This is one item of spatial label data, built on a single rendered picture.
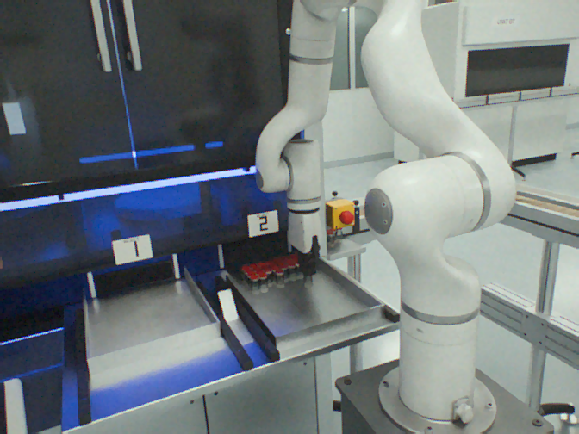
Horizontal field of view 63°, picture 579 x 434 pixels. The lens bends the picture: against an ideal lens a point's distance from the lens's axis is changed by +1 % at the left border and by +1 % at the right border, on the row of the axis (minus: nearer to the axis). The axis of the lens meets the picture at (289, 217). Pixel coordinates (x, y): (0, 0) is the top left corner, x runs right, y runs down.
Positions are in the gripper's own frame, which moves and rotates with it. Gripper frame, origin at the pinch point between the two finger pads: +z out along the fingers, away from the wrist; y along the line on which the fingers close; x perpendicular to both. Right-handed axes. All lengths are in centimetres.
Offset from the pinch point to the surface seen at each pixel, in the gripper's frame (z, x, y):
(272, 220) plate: -8.6, -2.7, -14.8
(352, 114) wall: 23, 308, -476
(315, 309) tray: 5.7, -3.8, 11.5
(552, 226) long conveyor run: 5, 84, 4
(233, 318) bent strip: 5.5, -21.9, 6.0
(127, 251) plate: -7.7, -40.6, -14.7
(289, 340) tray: 4.1, -15.2, 22.4
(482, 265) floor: 94, 194, -124
